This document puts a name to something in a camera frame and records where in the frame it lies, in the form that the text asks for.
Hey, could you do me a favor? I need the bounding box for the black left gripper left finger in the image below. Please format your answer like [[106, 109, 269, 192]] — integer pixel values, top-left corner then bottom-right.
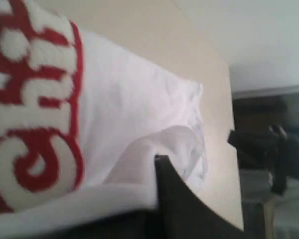
[[0, 205, 162, 239]]

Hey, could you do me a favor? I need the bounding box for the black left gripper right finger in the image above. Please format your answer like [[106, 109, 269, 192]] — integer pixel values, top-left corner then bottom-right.
[[154, 155, 244, 239]]

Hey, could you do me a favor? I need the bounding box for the white t-shirt red lettering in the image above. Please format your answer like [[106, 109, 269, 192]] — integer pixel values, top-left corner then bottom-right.
[[0, 0, 206, 217]]

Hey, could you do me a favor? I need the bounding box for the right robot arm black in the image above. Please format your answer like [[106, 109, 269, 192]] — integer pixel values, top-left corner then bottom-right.
[[227, 125, 299, 195]]

